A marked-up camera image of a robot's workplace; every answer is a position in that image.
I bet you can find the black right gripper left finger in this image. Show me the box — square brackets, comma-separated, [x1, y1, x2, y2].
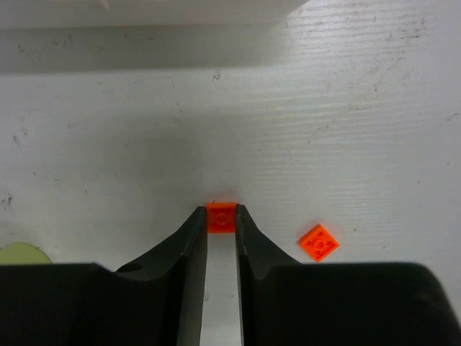
[115, 207, 207, 345]

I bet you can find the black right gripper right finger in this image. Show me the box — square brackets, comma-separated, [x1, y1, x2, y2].
[235, 204, 305, 345]

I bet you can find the small orange square lego plate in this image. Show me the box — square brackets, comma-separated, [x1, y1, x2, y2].
[206, 203, 237, 234]

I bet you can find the lower green lego block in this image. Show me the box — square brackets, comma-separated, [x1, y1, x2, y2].
[0, 242, 52, 266]

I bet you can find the white three-compartment tray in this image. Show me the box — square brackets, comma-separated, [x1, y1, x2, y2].
[1, 0, 306, 30]

